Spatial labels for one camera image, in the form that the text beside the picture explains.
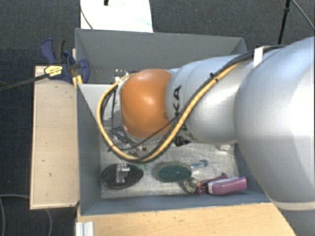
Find purple stapler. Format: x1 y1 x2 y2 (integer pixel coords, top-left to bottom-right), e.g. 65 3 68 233
197 173 248 196

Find clear glass ball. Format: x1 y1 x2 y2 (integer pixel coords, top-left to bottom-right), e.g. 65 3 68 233
179 177 199 194

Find pale wood flat board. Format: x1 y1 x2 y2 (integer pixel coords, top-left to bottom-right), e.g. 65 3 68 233
30 65 81 210

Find dark green oval scouring pad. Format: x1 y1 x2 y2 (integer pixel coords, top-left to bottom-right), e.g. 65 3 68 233
152 161 193 183

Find black cylinder on white bracket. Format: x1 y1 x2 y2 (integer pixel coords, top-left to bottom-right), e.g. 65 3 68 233
173 134 190 148

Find clear tube with blue cap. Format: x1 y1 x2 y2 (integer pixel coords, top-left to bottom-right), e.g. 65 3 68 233
191 159 210 172

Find black round disc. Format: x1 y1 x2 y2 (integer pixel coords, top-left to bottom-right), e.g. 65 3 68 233
100 163 144 189

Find grey metal bin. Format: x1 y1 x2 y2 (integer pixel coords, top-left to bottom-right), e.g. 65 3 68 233
74 28 272 216

